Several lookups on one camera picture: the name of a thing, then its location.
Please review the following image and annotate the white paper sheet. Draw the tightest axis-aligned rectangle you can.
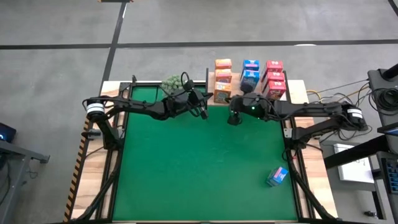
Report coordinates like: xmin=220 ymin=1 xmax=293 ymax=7
xmin=333 ymin=142 xmax=376 ymax=184

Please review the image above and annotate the black table frame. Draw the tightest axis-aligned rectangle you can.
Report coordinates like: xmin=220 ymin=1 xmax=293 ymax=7
xmin=70 ymin=74 xmax=338 ymax=224

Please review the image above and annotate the green plant in white pot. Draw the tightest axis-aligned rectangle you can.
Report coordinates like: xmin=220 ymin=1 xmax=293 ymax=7
xmin=160 ymin=74 xmax=187 ymax=94

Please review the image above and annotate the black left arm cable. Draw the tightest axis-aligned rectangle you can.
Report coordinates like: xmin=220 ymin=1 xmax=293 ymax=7
xmin=179 ymin=71 xmax=192 ymax=85

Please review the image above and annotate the dark tablet screen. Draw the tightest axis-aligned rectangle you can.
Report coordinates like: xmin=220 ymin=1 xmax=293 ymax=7
xmin=377 ymin=122 xmax=398 ymax=138

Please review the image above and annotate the black equipment stand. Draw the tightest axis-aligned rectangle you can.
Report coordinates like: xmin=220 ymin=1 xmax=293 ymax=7
xmin=366 ymin=63 xmax=398 ymax=125

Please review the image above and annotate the black cable coil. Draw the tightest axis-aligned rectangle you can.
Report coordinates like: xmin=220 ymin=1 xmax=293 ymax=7
xmin=369 ymin=86 xmax=398 ymax=113

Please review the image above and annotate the black stand beam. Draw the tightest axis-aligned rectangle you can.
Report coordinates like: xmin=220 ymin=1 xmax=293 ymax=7
xmin=323 ymin=135 xmax=398 ymax=170

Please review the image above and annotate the black device with blue light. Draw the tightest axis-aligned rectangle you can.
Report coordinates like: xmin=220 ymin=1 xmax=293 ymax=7
xmin=0 ymin=122 xmax=17 ymax=143

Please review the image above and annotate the grey metal desk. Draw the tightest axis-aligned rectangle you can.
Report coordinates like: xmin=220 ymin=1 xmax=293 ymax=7
xmin=0 ymin=139 xmax=50 ymax=224

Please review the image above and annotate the blue Rice Krispies cereal box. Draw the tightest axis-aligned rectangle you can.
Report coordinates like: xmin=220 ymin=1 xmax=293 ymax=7
xmin=241 ymin=59 xmax=261 ymax=72
xmin=239 ymin=69 xmax=261 ymax=93
xmin=266 ymin=166 xmax=289 ymax=187

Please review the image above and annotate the black keyboard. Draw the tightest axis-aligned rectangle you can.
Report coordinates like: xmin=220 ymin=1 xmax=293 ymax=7
xmin=381 ymin=157 xmax=398 ymax=195

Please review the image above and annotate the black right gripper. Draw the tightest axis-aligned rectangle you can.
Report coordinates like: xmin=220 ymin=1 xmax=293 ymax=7
xmin=228 ymin=82 xmax=276 ymax=126

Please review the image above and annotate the red Froot Loops cereal box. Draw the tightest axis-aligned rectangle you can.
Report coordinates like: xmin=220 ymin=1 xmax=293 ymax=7
xmin=262 ymin=71 xmax=286 ymax=83
xmin=262 ymin=80 xmax=287 ymax=100
xmin=264 ymin=60 xmax=284 ymax=74

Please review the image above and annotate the yellow black hazard strip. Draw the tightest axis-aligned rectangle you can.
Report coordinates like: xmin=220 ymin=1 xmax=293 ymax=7
xmin=63 ymin=116 xmax=91 ymax=222

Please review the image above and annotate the wooden shelf board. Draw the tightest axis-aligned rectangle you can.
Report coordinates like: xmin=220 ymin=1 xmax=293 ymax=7
xmin=206 ymin=72 xmax=289 ymax=110

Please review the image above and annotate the green table mat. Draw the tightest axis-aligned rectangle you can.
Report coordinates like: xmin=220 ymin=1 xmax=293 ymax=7
xmin=112 ymin=85 xmax=299 ymax=222

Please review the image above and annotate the orange Mini Wheats cereal box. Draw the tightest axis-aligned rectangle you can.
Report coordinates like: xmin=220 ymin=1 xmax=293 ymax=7
xmin=214 ymin=68 xmax=233 ymax=83
xmin=214 ymin=58 xmax=233 ymax=70
xmin=213 ymin=81 xmax=233 ymax=105

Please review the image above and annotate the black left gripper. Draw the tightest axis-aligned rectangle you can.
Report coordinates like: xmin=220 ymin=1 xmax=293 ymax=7
xmin=170 ymin=80 xmax=215 ymax=121

